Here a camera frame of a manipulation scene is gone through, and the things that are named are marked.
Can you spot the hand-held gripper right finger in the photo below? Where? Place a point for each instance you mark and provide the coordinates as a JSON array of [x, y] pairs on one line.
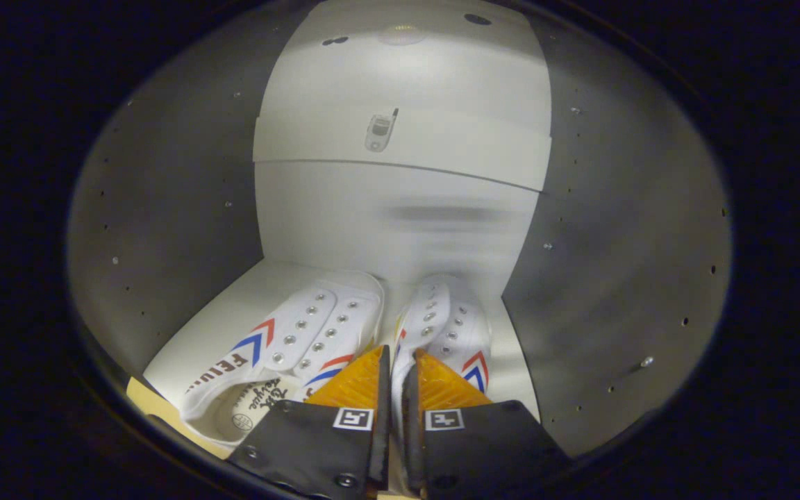
[[412, 444]]

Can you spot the white canvas shoe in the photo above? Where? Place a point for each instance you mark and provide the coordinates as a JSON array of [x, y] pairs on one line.
[[303, 326], [442, 319]]

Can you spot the grey shoe cabinet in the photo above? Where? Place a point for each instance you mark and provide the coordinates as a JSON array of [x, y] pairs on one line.
[[178, 194]]

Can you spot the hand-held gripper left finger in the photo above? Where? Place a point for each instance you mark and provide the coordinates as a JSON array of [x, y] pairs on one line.
[[380, 444]]

